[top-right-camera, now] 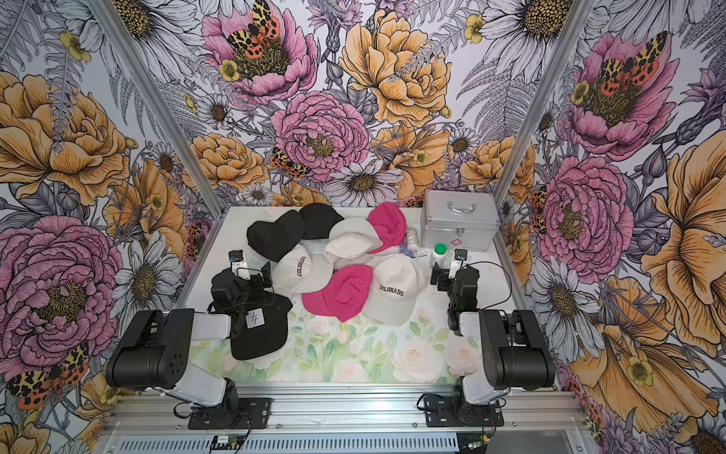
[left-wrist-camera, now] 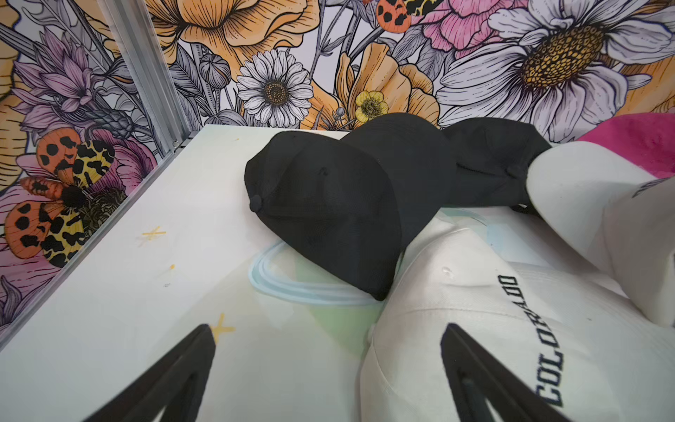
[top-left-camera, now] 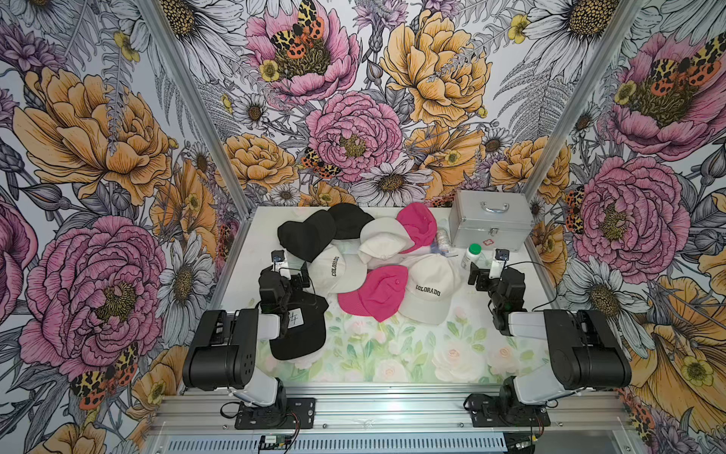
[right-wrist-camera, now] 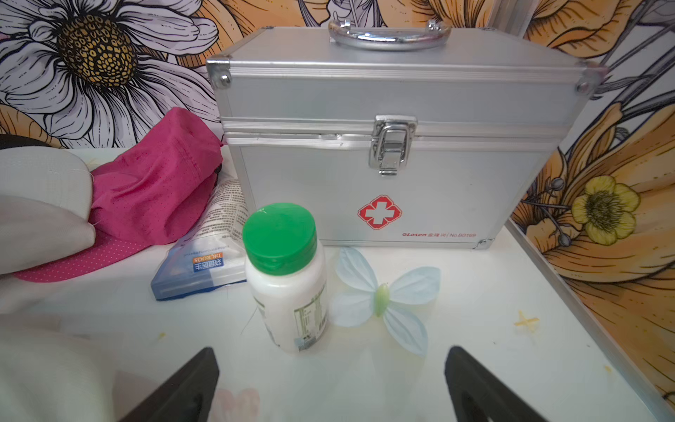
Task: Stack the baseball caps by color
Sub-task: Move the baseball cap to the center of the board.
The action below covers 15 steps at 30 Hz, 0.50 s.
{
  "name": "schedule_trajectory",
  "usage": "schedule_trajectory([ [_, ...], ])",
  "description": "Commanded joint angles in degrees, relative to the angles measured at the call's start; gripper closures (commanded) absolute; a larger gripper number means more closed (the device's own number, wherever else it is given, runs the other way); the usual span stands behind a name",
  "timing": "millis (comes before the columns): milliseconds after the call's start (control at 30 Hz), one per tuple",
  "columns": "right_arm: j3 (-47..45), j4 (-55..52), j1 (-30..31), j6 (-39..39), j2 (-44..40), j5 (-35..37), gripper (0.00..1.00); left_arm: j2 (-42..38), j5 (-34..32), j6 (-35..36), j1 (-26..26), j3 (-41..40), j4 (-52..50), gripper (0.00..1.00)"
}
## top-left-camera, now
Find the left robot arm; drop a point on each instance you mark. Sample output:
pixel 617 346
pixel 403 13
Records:
pixel 222 354

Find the white bottle green lid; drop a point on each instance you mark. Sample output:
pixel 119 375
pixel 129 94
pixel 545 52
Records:
pixel 471 256

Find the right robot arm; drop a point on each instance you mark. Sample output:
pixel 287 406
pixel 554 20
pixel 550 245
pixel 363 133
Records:
pixel 583 351

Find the pink cap front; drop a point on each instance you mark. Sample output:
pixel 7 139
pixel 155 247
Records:
pixel 381 295

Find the floral table mat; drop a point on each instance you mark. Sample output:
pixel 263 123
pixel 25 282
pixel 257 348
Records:
pixel 465 348

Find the white blue tube package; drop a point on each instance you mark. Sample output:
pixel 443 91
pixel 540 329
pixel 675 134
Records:
pixel 443 240

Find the black cap back left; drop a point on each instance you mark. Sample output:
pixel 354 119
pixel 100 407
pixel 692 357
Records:
pixel 308 239

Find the plain white cap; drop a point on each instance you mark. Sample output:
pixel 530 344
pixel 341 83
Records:
pixel 382 242

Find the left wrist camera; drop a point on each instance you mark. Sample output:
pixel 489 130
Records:
pixel 279 263

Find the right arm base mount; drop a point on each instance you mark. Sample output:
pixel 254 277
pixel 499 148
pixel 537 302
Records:
pixel 488 411

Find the black cap with white logo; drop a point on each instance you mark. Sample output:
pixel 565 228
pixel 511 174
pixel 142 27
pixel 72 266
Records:
pixel 306 328

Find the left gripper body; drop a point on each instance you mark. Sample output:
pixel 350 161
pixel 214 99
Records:
pixel 289 275

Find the black cap back centre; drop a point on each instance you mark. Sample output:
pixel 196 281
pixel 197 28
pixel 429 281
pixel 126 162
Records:
pixel 349 220

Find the white Colorado cap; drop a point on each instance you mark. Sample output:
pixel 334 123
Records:
pixel 432 282
pixel 334 272

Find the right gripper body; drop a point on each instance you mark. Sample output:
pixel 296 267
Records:
pixel 486 278

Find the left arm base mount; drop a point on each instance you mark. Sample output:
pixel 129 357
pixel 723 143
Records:
pixel 297 413

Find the pink cap back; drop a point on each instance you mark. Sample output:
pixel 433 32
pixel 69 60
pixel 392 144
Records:
pixel 420 225

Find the pink cap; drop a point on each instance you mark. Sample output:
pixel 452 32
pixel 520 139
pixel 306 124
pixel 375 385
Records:
pixel 420 225
pixel 381 295

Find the silver first aid case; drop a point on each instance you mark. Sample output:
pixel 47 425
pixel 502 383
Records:
pixel 494 220

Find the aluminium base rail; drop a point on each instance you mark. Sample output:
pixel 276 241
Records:
pixel 394 418

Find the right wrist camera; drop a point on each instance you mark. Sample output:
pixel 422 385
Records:
pixel 499 262

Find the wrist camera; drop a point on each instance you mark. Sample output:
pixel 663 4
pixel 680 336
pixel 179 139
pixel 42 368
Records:
pixel 279 263
pixel 499 262

